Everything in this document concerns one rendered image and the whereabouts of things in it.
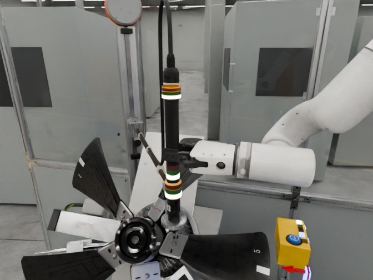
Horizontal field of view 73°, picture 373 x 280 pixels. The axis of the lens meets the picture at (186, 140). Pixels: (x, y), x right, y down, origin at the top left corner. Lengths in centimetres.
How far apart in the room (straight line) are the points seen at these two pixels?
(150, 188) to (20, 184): 246
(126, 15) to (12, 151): 231
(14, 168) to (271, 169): 300
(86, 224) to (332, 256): 129
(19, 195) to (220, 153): 306
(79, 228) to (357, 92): 90
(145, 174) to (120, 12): 70
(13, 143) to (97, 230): 231
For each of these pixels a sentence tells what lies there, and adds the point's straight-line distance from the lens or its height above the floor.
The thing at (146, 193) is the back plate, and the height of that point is 116.
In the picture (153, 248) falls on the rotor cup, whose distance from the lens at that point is 72.
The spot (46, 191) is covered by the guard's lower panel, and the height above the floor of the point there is 76.
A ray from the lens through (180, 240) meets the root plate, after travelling 79.
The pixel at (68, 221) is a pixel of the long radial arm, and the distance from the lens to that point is 105.
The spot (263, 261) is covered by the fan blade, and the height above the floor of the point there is 118.
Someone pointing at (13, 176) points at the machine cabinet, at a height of 40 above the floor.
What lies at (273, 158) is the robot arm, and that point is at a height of 149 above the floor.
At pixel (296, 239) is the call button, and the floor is 108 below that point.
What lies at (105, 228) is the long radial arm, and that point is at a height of 112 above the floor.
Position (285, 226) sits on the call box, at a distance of 108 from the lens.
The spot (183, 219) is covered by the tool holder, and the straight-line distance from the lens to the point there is 71.
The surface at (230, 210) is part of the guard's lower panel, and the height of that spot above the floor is 84.
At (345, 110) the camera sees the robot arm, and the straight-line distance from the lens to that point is 52.
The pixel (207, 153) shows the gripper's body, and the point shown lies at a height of 149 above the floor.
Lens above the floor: 170
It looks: 20 degrees down
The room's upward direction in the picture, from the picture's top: straight up
